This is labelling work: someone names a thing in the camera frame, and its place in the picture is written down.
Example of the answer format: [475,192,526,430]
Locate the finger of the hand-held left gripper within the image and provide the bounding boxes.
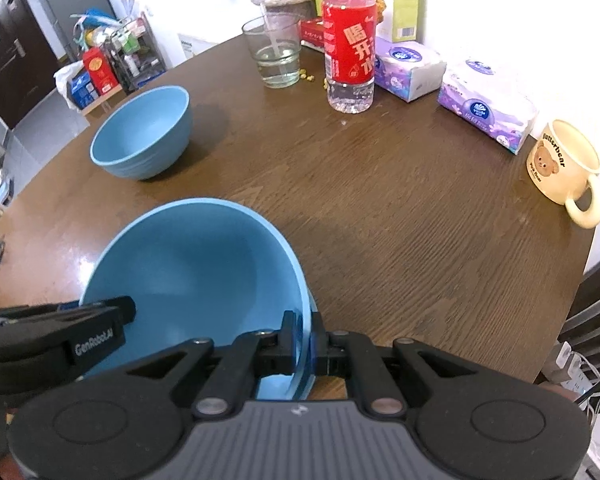
[0,296,137,332]

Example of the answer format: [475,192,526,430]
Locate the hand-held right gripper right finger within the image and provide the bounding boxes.
[310,311,481,420]

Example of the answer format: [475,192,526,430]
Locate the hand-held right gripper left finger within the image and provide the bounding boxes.
[122,310,301,420]

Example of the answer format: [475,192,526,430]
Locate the blue bowl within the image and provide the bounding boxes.
[78,198,315,402]
[89,85,192,182]

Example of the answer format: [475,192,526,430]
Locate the low wooden shelf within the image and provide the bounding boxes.
[74,82,126,117]

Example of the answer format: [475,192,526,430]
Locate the blue box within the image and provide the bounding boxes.
[65,69,101,111]

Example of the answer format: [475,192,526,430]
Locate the white plastic bag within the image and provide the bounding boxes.
[53,62,89,111]

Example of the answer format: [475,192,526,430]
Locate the red box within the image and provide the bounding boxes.
[82,45,121,96]

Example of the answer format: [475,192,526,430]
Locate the white power strip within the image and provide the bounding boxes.
[549,339,600,397]

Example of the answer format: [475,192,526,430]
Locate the dark chair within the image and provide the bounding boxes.
[559,259,600,387]

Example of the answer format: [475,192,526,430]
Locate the dark brown door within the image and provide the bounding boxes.
[0,0,57,132]

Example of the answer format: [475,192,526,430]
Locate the scattered yellow kernels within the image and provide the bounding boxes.
[299,67,331,92]

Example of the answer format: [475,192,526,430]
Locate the white paper sign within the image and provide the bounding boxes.
[178,33,216,64]

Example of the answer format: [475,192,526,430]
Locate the blue bag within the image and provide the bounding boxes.
[69,7,121,46]

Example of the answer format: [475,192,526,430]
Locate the clear drinking glass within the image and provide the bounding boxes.
[241,14,303,90]

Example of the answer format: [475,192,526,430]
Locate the purple tissue pack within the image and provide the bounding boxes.
[372,37,448,104]
[437,58,540,156]

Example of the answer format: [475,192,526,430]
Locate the cream bear mug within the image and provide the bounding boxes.
[525,119,600,230]

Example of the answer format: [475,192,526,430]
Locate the red label water bottle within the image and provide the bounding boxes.
[321,0,377,115]

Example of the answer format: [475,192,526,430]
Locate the small red pack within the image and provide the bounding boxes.
[299,17,327,54]

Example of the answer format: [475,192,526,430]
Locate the clear glass straw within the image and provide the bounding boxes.
[259,2,284,64]

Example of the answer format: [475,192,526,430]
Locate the yellow-green carton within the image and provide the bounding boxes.
[308,0,426,44]

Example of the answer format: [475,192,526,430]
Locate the wire rack trolley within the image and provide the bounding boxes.
[102,12,169,94]

